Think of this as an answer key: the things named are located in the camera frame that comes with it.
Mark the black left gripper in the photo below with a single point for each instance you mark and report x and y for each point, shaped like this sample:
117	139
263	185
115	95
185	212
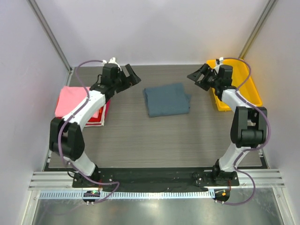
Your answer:
132	79

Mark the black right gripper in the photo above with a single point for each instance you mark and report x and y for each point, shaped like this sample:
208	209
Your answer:
204	76

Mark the blue-grey t-shirt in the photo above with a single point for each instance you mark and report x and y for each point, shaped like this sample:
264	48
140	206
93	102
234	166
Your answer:
166	100

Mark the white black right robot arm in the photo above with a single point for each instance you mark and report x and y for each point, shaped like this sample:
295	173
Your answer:
249	124

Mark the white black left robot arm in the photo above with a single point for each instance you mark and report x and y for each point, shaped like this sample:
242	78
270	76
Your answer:
66	138

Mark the yellow plastic tray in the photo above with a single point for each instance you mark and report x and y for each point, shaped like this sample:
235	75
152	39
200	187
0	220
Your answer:
248	90

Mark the red folded t-shirt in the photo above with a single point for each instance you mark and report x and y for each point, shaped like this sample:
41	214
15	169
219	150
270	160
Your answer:
100	120

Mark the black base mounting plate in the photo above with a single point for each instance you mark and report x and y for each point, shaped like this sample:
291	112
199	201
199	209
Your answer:
153	179

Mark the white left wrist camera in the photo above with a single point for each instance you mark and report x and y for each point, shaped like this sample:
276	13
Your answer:
112	61

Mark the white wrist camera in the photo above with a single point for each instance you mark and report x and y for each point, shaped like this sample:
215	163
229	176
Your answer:
112	61
219	61

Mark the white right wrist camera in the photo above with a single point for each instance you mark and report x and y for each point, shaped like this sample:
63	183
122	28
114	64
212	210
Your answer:
219	61

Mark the right aluminium corner post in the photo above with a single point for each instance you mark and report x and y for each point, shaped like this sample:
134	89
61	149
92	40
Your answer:
268	8

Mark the aluminium corner post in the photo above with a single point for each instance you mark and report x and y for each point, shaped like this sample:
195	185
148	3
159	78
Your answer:
48	31
268	8

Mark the slotted grey cable duct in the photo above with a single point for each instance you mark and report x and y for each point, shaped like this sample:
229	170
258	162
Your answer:
90	195

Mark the aluminium frame rail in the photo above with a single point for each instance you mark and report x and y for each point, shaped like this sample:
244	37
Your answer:
263	178

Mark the left aluminium corner post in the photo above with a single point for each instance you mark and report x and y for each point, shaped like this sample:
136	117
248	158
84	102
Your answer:
48	31

